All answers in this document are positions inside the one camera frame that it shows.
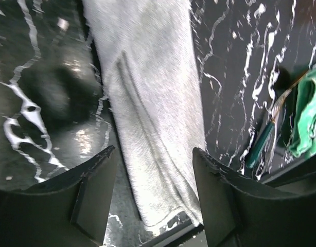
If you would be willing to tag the silver fork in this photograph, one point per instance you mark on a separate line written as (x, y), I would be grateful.
(287, 85)

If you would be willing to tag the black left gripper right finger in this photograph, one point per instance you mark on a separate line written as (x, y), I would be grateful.
(239, 211)

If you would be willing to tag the grey cloth napkin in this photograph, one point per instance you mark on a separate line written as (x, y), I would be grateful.
(150, 77)

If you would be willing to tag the green white tie-dye cloth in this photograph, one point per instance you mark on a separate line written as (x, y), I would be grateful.
(303, 140)

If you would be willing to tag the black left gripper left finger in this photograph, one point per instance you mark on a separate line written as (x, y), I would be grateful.
(70, 209)

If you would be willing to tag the black marbled table mat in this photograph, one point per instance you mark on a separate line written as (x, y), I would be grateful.
(54, 114)

